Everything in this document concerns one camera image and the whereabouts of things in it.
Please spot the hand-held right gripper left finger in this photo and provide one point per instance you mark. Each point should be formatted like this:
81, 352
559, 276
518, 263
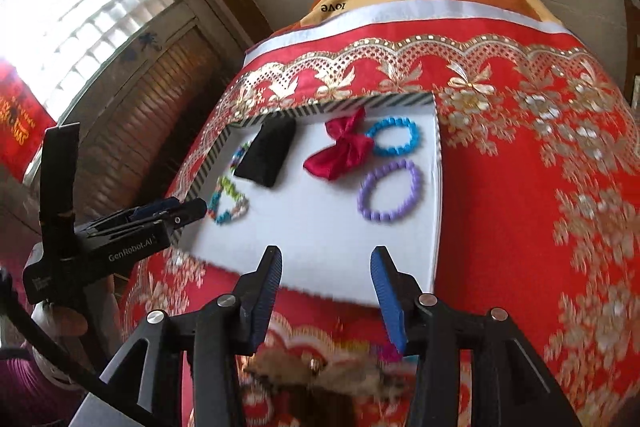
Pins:
267, 297

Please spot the person's left hand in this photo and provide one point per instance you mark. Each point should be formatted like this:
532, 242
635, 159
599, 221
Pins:
70, 319

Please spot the white tray with striped rim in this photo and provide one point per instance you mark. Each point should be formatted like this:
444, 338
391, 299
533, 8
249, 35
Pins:
320, 227

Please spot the red fabric bow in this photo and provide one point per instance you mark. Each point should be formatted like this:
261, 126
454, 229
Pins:
335, 159

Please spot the red floral tablecloth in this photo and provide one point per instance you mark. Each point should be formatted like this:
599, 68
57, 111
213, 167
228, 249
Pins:
500, 207

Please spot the purple garment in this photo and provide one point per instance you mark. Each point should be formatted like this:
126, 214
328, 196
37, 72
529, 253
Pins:
30, 397

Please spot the black fabric pouch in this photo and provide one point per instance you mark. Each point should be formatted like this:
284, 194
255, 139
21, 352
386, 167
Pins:
265, 152

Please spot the brown furry hair accessory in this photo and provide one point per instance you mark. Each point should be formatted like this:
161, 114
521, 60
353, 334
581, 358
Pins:
330, 377

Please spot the window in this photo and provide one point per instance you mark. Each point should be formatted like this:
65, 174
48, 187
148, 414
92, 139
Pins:
100, 7

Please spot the red wall banner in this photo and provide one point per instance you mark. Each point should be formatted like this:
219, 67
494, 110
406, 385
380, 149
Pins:
17, 122

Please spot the wooden slatted door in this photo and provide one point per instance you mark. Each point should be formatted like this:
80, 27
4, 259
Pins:
150, 97

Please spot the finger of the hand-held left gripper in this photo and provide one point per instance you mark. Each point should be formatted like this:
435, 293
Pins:
152, 207
190, 210

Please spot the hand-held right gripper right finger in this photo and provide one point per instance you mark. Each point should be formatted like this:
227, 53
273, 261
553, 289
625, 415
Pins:
387, 302

